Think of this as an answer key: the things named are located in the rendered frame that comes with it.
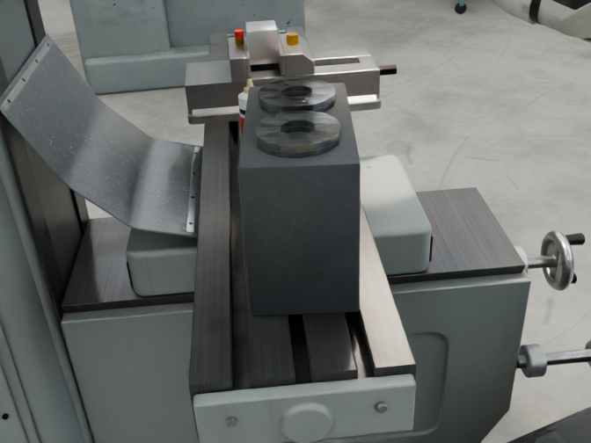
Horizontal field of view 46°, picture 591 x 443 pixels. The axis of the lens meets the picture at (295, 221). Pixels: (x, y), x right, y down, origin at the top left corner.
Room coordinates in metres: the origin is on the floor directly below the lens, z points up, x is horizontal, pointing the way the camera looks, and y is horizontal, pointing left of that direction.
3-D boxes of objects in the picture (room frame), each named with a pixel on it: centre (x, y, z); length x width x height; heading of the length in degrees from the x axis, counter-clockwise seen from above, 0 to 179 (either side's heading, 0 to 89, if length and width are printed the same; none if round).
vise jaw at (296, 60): (1.22, -0.01, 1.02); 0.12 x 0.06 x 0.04; 4
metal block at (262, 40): (1.22, 0.04, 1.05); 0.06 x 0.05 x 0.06; 4
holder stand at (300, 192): (0.70, -0.01, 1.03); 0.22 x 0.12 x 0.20; 179
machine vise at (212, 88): (1.22, 0.01, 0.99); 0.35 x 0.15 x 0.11; 94
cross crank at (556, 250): (1.08, -0.47, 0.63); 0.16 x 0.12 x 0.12; 93
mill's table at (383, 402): (1.10, 0.03, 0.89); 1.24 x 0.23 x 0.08; 3
